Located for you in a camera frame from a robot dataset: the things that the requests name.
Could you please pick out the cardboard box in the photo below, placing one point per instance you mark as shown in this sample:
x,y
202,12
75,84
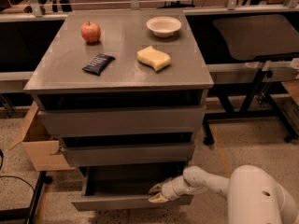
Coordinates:
x,y
43,152

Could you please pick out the grey drawer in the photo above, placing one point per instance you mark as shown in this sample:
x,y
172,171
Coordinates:
x,y
123,121
116,187
135,154

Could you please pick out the grey drawer cabinet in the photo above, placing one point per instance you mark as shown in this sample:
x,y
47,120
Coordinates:
x,y
60,84

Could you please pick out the metal railing frame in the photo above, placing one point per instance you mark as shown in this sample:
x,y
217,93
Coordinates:
x,y
134,3

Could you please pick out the black folding table right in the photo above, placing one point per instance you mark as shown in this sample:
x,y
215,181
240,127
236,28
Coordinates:
x,y
249,56

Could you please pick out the grey top drawer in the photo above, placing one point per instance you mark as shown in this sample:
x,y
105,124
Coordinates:
x,y
123,121

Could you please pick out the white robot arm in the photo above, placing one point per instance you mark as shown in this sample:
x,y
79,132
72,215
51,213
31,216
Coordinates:
x,y
253,196

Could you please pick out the black floor frame left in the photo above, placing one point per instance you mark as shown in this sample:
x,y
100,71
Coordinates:
x,y
27,214

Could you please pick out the white bowl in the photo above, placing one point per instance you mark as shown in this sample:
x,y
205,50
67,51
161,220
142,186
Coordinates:
x,y
163,27

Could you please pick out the red apple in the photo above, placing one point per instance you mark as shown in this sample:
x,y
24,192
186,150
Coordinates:
x,y
90,32

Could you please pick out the grey middle drawer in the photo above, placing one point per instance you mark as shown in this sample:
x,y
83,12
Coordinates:
x,y
135,154

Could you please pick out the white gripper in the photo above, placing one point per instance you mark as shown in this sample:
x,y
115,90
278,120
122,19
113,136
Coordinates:
x,y
168,190

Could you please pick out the black snack packet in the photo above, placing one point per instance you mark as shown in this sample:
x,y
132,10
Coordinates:
x,y
98,64

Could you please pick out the grey bottom drawer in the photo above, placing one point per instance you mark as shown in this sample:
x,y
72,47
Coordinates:
x,y
116,187

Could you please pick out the yellow sponge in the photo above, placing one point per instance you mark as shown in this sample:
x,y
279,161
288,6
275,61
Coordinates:
x,y
154,58

